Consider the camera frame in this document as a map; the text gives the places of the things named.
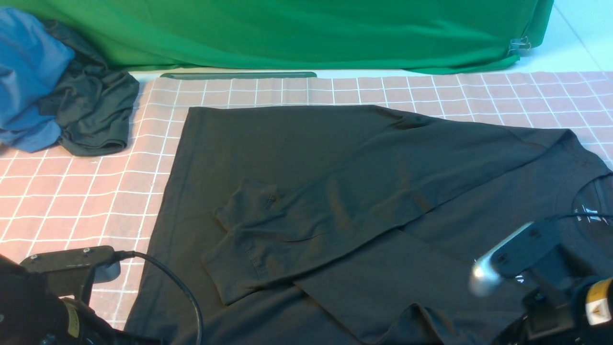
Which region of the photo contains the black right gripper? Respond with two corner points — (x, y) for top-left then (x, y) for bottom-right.
(493, 277), (613, 345)

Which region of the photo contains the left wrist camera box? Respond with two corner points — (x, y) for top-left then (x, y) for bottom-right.
(20, 245), (121, 304)

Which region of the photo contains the blue crumpled garment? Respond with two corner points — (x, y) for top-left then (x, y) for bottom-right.
(0, 7), (75, 152)

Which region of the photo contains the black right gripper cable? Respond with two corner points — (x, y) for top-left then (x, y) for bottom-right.
(551, 211), (613, 222)

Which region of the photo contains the green backdrop cloth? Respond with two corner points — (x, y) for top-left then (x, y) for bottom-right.
(1, 0), (554, 75)

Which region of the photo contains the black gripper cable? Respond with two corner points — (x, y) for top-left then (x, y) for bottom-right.
(551, 211), (613, 222)
(113, 250), (204, 345)

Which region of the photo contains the clear binder clip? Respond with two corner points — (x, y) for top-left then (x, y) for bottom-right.
(508, 36), (532, 55)

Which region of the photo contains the pink checkered tablecloth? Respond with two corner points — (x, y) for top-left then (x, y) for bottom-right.
(0, 72), (613, 331)

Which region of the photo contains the dark gray crumpled garment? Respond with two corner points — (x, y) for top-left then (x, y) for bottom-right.
(39, 20), (139, 157)

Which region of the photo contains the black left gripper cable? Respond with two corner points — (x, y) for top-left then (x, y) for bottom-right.
(113, 250), (204, 345)

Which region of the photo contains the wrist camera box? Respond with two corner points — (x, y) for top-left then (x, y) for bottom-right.
(20, 245), (121, 304)
(469, 219), (573, 297)

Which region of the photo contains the dark gray long-sleeve shirt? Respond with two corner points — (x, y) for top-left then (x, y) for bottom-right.
(148, 105), (612, 345)

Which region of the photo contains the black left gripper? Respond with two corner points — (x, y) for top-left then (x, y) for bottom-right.
(60, 299), (163, 345)

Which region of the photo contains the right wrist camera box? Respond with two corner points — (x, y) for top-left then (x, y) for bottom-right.
(469, 219), (573, 297)

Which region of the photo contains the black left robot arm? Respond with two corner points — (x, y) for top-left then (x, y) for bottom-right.
(0, 246), (167, 345)

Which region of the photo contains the green flat ruler strip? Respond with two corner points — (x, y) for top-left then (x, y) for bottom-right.
(160, 71), (317, 81)

